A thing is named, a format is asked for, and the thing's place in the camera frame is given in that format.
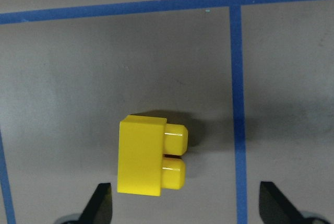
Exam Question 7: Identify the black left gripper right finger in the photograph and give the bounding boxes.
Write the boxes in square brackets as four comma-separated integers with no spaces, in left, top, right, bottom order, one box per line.
[259,181,304,224]

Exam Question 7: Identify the yellow two-stud toy block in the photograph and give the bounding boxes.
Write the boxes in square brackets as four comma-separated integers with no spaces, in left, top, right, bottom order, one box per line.
[117,115,188,196]

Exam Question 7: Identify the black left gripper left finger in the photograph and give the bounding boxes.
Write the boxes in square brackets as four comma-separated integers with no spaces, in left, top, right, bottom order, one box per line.
[78,183,113,224]

